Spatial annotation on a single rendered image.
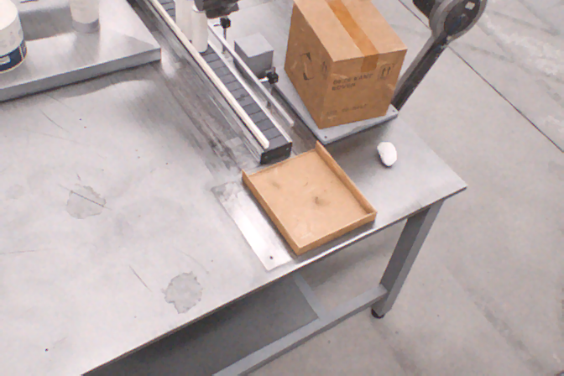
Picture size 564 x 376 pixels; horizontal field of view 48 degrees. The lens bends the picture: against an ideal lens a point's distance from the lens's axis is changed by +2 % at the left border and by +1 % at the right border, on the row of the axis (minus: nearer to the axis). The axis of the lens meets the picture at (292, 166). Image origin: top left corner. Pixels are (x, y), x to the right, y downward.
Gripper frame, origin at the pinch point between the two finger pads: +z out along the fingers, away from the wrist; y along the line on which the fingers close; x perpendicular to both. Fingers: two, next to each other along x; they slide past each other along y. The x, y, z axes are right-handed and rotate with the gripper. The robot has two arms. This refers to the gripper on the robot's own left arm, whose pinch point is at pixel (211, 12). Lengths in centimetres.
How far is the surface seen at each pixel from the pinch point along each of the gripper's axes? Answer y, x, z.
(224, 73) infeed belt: -1.2, 17.9, 9.1
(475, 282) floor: -87, 130, 30
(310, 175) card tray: -6, 56, -17
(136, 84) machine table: 24.1, 12.5, 20.0
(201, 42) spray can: 1.3, 6.0, 13.4
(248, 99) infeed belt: -2.2, 28.4, 0.1
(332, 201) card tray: -6, 64, -24
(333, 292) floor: -29, 112, 45
